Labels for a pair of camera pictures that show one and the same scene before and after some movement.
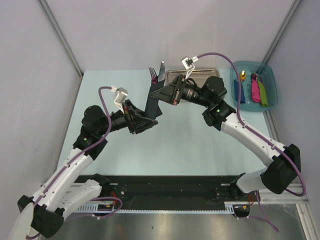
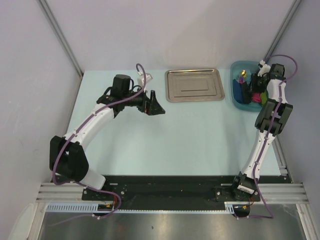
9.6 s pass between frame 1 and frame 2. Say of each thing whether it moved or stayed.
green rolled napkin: stayed
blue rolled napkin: stayed
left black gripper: moved
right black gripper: moved
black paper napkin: moved
